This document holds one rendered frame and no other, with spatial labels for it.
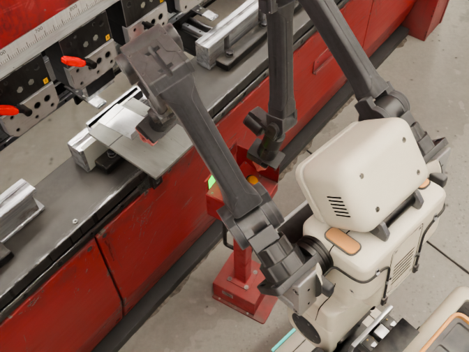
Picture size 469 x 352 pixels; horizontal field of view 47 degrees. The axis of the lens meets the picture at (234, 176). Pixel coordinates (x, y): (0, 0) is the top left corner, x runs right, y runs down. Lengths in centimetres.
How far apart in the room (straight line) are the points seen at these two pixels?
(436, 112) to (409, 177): 209
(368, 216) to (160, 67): 45
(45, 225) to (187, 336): 93
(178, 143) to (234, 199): 55
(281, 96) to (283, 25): 20
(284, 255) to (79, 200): 75
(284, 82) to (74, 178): 68
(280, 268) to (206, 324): 130
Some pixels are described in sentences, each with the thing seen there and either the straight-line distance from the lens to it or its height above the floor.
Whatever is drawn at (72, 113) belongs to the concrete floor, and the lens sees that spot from 310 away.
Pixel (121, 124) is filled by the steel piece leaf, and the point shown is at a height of 100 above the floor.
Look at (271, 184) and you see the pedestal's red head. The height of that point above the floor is 70.
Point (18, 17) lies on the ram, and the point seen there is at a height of 145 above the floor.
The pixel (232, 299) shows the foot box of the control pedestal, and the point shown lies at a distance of 227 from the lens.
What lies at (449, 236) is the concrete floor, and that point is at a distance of 266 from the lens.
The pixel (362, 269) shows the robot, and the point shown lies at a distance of 104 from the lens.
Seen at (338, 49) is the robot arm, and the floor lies 135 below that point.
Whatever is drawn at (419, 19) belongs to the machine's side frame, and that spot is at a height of 14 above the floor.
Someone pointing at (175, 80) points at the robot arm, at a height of 157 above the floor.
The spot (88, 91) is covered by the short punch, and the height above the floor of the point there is 112.
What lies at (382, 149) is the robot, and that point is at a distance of 101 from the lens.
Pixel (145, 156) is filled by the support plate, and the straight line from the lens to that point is 148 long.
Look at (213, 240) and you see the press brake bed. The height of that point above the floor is 5.
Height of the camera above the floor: 213
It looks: 53 degrees down
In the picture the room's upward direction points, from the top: 1 degrees counter-clockwise
